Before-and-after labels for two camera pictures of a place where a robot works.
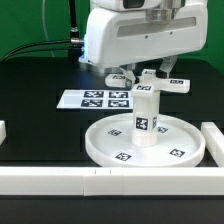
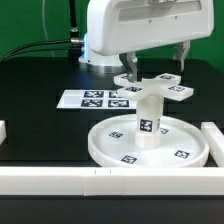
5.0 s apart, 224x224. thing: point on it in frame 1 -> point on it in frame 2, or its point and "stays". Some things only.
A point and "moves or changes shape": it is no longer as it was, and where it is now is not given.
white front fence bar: x=111 y=181 stays
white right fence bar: x=214 y=140 stays
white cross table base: x=150 y=85 moves or changes shape
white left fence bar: x=3 y=132 stays
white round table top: x=111 y=141 moves or changes shape
